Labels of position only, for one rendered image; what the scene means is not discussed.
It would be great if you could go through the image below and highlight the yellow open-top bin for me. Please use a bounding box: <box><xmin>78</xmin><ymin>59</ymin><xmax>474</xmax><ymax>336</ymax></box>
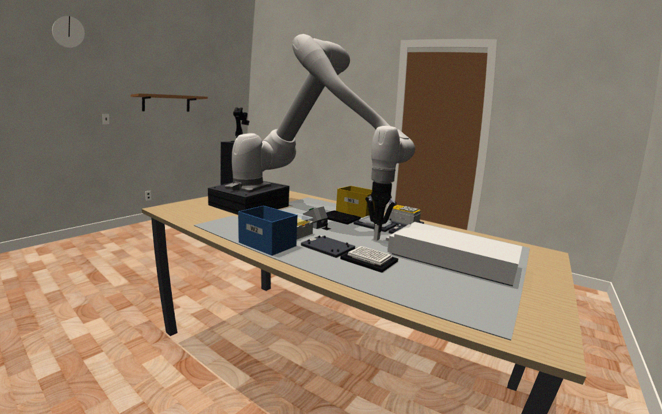
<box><xmin>336</xmin><ymin>186</ymin><xmax>372</xmax><ymax>218</ymax></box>

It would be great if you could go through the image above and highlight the blue open-top bin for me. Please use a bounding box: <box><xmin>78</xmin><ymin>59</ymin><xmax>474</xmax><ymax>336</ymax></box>
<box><xmin>238</xmin><ymin>206</ymin><xmax>298</xmax><ymax>256</ymax></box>

